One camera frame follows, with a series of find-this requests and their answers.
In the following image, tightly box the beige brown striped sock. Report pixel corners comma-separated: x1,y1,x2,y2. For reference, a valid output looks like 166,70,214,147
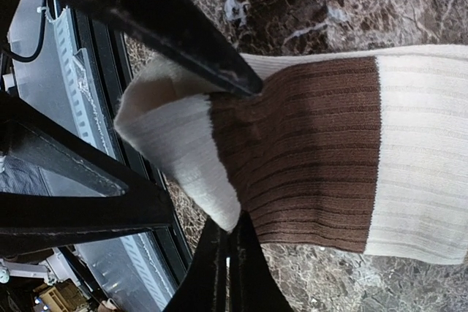
114,45,467,265

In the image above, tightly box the black front frame rail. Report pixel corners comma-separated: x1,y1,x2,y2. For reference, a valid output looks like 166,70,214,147
69,8,195,284

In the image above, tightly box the white slotted cable duct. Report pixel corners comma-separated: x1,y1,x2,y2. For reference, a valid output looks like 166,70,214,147
47,8,185,311

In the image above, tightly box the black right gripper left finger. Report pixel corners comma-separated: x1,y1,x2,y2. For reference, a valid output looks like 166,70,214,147
165,218,227,312

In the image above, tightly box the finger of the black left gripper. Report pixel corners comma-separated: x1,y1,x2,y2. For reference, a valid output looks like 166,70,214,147
62,0,263,96
1,93,173,256

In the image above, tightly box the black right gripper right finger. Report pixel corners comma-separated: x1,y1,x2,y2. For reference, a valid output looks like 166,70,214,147
228,211,292,312

